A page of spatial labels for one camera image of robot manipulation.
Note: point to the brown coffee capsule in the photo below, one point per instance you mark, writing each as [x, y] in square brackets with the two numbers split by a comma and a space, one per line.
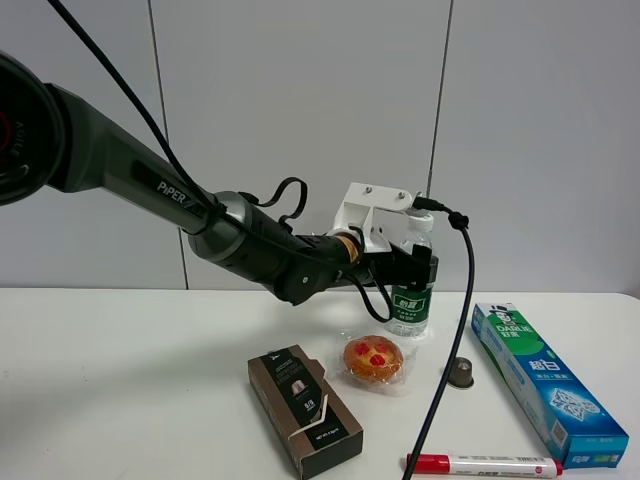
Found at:
[461, 374]

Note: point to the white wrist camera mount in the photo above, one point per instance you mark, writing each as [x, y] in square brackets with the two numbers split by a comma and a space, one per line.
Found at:
[357, 213]

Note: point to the Darlie toothpaste box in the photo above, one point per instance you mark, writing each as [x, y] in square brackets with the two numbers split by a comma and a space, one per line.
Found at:
[574, 426]

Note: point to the clear water bottle green label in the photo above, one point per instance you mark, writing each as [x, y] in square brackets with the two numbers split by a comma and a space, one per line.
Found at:
[411, 304]

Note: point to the red white marker pen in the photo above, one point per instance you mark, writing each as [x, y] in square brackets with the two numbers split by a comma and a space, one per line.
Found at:
[494, 466]

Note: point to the brown coffee capsule box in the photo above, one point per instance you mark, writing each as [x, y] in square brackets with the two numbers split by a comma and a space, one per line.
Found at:
[313, 424]

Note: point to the wrapped fruit tart pastry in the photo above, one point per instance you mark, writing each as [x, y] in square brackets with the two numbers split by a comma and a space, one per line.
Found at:
[373, 360]

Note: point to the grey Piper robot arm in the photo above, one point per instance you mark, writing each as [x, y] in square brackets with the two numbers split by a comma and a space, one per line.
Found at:
[51, 137]

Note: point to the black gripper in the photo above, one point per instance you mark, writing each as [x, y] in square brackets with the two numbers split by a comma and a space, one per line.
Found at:
[397, 267]

